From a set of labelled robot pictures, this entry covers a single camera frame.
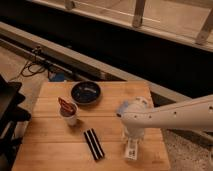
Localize blue box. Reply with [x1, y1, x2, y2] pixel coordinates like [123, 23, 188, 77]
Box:
[49, 73, 65, 82]

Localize dark ceramic bowl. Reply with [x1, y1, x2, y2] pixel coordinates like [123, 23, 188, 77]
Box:
[71, 81, 101, 105]

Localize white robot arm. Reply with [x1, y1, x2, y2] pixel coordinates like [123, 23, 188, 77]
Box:
[120, 95, 213, 140]

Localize white cup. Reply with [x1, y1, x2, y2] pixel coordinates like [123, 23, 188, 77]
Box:
[60, 103, 77, 126]

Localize black cables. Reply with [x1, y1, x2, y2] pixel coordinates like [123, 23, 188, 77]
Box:
[11, 45, 51, 81]

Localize blue sponge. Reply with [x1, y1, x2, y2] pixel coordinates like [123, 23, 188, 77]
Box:
[116, 101, 129, 117]

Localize brown snack packet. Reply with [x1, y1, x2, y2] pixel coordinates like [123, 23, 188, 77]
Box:
[58, 98, 76, 116]

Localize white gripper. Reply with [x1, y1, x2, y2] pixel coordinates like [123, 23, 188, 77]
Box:
[122, 126, 145, 143]

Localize black striped block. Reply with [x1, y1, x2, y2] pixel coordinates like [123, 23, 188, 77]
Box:
[84, 129, 105, 161]

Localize white plastic bottle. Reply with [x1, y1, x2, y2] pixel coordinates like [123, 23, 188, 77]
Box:
[125, 139, 138, 160]

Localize metal rail beam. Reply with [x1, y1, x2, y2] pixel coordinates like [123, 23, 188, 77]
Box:
[0, 21, 194, 104]

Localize black chair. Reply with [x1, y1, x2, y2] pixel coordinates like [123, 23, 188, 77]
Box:
[0, 74, 31, 171]

